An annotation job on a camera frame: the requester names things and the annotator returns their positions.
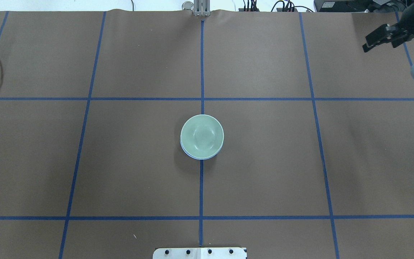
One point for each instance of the blue bowl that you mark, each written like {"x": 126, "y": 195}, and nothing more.
{"x": 201, "y": 149}

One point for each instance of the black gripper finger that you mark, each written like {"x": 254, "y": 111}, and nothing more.
{"x": 372, "y": 42}
{"x": 384, "y": 30}

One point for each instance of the green bowl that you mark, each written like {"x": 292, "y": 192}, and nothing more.
{"x": 202, "y": 127}

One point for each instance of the aluminium frame post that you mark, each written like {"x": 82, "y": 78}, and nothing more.
{"x": 201, "y": 8}

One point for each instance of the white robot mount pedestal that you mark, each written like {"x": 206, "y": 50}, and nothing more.
{"x": 201, "y": 253}

